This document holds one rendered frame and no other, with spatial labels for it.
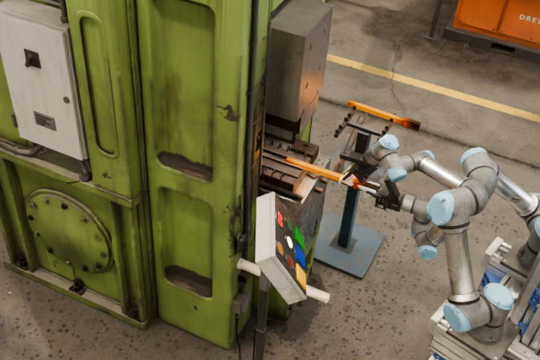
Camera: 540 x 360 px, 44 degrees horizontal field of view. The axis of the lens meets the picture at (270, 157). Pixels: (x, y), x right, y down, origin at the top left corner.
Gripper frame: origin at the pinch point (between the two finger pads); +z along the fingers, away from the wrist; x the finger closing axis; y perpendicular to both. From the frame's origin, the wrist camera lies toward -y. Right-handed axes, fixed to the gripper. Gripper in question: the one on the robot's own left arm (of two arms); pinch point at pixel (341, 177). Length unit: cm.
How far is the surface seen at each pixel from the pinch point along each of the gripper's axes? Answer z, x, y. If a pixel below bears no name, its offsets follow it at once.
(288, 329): 92, -19, 40
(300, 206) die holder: 15.2, -15.9, -5.9
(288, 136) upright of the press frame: 22.0, 22.8, -28.4
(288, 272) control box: -11, -70, -2
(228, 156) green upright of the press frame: -9, -43, -46
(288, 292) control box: -2, -71, 4
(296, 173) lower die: 10.3, -6.0, -16.3
